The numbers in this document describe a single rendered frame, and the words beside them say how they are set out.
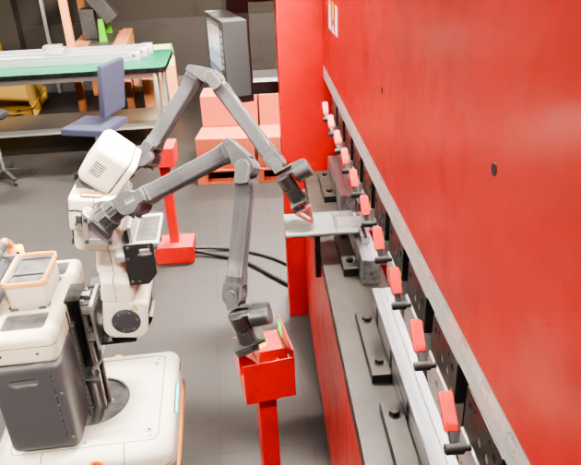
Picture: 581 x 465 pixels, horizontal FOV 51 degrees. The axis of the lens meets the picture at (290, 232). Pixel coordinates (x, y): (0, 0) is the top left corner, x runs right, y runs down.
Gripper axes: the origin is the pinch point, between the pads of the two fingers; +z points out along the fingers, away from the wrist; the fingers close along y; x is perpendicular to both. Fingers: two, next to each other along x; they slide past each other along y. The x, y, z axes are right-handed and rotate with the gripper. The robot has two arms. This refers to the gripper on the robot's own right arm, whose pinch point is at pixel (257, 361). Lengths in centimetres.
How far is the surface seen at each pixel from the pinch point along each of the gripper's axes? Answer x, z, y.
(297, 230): 42, -15, 30
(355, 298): 10.8, 0.4, 37.3
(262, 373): -5.1, 0.9, 0.2
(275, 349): 4.4, 2.0, 6.4
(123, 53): 492, -20, -30
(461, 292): -77, -60, 39
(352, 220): 42, -9, 50
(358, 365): -22.0, -2.5, 26.7
